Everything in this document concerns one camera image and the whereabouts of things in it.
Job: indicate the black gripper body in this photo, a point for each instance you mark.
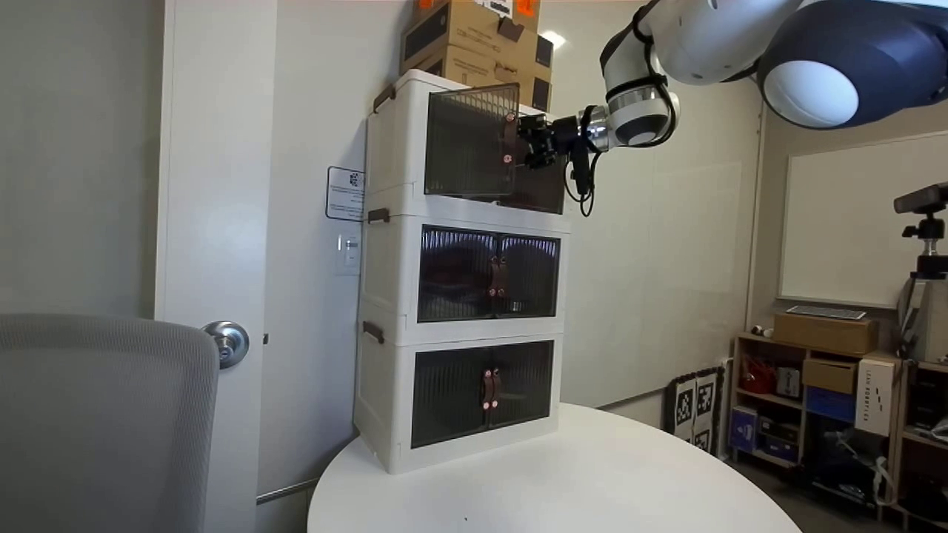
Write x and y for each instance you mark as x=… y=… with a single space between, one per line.
x=567 y=138

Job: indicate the dark ribbed cabinet door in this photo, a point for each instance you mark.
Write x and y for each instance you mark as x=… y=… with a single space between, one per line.
x=454 y=275
x=546 y=191
x=536 y=275
x=463 y=149
x=448 y=394
x=524 y=379

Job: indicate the white stacked storage cabinet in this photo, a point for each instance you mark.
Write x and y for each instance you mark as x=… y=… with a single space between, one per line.
x=395 y=296

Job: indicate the large brown cardboard box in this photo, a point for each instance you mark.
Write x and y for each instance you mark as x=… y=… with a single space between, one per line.
x=463 y=44

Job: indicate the white whiteboard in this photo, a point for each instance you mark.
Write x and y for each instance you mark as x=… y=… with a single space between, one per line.
x=848 y=225

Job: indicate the black white marker board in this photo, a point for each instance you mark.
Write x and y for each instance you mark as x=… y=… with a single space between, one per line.
x=697 y=407

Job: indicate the white room door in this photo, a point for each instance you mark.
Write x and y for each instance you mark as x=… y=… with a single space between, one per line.
x=213 y=179

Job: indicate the flat cardboard box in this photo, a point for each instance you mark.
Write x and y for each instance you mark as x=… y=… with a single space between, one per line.
x=826 y=332

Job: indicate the small cardboard box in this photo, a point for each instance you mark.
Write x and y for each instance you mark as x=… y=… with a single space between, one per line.
x=832 y=373

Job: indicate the blue storage box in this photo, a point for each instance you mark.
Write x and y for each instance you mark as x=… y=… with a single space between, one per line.
x=832 y=407

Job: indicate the wooden storage shelf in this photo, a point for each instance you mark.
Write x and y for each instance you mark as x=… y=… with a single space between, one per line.
x=790 y=462

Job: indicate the white power strip box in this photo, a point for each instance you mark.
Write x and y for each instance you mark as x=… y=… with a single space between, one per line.
x=879 y=394

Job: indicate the dark storage shelf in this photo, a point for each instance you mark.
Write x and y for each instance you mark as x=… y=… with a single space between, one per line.
x=925 y=462

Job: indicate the grey office chair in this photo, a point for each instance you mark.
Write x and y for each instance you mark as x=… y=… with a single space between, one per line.
x=100 y=423

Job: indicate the framed wall sign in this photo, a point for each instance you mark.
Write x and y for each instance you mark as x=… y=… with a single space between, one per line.
x=345 y=194

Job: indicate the small wall plate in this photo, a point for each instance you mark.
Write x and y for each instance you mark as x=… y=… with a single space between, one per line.
x=348 y=246

